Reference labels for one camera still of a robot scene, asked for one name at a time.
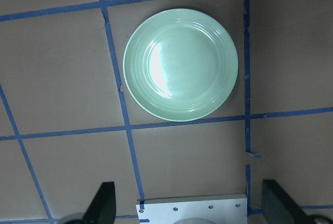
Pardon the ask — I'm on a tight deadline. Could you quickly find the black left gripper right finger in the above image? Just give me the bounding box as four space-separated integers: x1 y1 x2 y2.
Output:
261 180 315 224

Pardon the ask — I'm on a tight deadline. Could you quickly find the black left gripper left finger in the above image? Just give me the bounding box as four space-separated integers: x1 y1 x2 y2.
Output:
82 182 116 224

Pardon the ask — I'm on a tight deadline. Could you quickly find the green plate robot left side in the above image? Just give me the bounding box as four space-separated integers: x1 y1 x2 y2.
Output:
123 8 239 122

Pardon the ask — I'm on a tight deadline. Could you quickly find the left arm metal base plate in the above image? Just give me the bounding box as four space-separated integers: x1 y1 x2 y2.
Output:
136 194 248 223

